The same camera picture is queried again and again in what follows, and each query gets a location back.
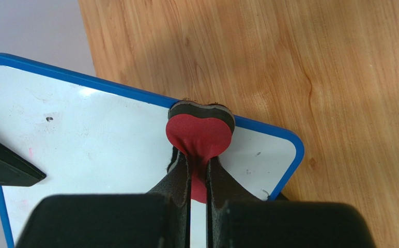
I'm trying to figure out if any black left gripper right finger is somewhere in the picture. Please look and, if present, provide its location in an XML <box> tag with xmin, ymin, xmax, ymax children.
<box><xmin>206</xmin><ymin>157</ymin><xmax>260</xmax><ymax>247</ymax></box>

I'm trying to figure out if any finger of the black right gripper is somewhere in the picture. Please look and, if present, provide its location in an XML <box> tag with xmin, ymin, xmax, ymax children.
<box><xmin>0</xmin><ymin>143</ymin><xmax>47</xmax><ymax>187</ymax></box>

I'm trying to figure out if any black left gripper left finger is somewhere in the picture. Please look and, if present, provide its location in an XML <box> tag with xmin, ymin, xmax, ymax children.
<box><xmin>148</xmin><ymin>152</ymin><xmax>191</xmax><ymax>247</ymax></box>

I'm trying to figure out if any red heart eraser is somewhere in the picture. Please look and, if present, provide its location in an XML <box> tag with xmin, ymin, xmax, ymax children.
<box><xmin>165</xmin><ymin>100</ymin><xmax>236</xmax><ymax>204</ymax></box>

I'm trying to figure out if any blue framed whiteboard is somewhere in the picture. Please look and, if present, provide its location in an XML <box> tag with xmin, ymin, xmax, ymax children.
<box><xmin>0</xmin><ymin>52</ymin><xmax>305</xmax><ymax>248</ymax></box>

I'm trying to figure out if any silver wire board stand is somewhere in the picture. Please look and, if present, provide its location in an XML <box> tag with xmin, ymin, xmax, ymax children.
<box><xmin>275</xmin><ymin>193</ymin><xmax>289</xmax><ymax>200</ymax></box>

